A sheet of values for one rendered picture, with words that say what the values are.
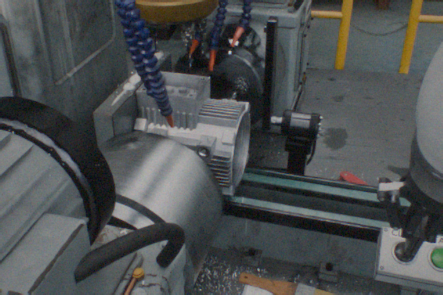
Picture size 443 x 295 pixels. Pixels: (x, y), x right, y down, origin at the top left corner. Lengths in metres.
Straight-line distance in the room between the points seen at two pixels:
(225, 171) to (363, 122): 0.74
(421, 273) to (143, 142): 0.45
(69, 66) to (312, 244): 0.59
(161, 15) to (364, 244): 0.58
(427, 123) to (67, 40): 0.76
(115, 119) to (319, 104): 0.91
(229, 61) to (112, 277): 0.74
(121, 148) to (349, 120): 0.98
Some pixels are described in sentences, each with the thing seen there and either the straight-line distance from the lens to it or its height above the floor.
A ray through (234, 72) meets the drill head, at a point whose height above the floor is 1.09.
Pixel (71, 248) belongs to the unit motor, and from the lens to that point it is 0.45.
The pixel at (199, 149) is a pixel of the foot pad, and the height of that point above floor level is 1.06.
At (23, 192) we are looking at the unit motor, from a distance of 0.47.
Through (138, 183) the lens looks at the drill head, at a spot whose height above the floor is 1.16.
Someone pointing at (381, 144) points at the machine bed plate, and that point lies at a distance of 1.57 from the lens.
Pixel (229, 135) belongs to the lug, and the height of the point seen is 1.09.
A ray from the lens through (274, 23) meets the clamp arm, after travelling 1.09.
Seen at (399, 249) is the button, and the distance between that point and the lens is 0.81.
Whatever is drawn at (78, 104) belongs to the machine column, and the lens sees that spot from 1.10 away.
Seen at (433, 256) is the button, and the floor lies 1.07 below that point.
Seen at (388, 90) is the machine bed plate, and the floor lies 0.80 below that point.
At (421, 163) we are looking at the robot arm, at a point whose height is 1.34.
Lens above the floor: 1.60
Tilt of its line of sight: 33 degrees down
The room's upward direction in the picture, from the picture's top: straight up
